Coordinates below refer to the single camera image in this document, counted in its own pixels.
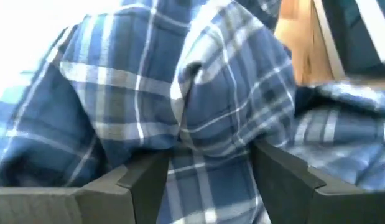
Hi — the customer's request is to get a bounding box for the white plastic laundry basket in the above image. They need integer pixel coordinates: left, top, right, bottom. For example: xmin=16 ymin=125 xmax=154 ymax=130
xmin=312 ymin=0 xmax=385 ymax=79

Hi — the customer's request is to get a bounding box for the blue plaid flannel garment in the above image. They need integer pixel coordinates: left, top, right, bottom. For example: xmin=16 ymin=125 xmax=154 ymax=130
xmin=0 ymin=0 xmax=385 ymax=224

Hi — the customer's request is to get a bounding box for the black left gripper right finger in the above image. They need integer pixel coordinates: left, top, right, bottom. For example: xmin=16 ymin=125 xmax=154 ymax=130
xmin=250 ymin=139 xmax=385 ymax=224

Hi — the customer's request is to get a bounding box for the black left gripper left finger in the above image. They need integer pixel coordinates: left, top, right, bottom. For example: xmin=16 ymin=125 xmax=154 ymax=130
xmin=0 ymin=149 xmax=170 ymax=224

